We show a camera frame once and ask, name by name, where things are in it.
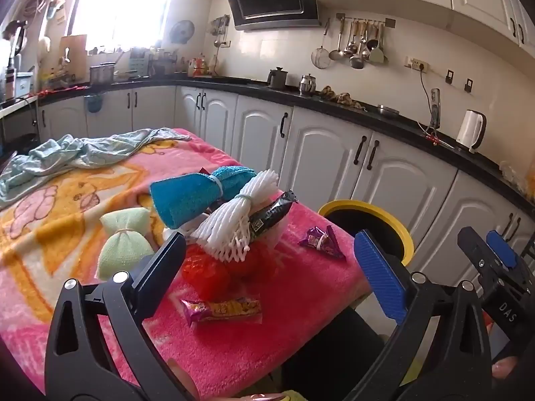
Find yellow-rimmed black trash bin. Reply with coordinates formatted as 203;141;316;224
317;199;414;268

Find white lower cabinets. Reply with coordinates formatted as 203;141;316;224
37;86;535;268

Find dark metal pot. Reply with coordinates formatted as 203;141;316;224
267;67;289;89

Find steel stockpot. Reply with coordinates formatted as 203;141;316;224
89;63;117;85

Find clear plastic bag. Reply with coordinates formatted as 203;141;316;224
499;161;535;195

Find blue towel bundle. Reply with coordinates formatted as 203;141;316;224
149;166;256;230

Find wooden cutting board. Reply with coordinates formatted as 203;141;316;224
59;34;88;77

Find hanging ladles by hood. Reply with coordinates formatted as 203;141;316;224
209;14;230;46

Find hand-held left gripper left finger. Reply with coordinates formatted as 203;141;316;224
44;231;201;401

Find white foam net bundle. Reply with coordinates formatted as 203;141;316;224
190;170;280;265

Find bright window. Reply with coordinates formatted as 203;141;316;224
69;0;178;53

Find orange purple snack wrapper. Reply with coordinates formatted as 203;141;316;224
181;294;263;328

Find red plastic bag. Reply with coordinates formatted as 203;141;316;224
181;240;285;301

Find brown lumpy heap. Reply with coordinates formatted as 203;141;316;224
320;86;364;109

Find teal dish rack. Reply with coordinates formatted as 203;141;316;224
127;48;151;77

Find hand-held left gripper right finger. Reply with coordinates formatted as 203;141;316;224
353;229;494;401

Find black kitchen countertop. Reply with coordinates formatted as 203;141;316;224
37;76;535;205

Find round wall fan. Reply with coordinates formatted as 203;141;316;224
169;20;195;44

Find light blue cloth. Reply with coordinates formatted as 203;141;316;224
0;127;193;203

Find phone on stand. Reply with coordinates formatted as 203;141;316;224
430;88;441;128

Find small purple wrapper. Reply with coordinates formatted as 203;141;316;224
298;225;347;260

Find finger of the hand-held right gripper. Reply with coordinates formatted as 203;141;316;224
457;226;502;289
486;230;528;291

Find white electric kettle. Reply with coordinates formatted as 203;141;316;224
455;109;488;154

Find black snack wrapper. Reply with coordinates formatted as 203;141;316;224
246;190;299;243

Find pink printed blanket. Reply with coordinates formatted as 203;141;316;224
0;127;372;389

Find row of hanging kitchen utensils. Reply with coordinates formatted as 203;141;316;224
328;17;389;70

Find pale green cloth bundle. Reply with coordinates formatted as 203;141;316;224
95;207;156;280

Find wire mesh strainer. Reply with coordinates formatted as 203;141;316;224
311;19;332;69

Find wall utensil rail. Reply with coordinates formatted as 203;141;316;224
335;12;397;28

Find black charging cable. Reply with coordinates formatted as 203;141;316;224
419;67;435;126

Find person's right hand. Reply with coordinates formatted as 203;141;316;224
491;354;535;384

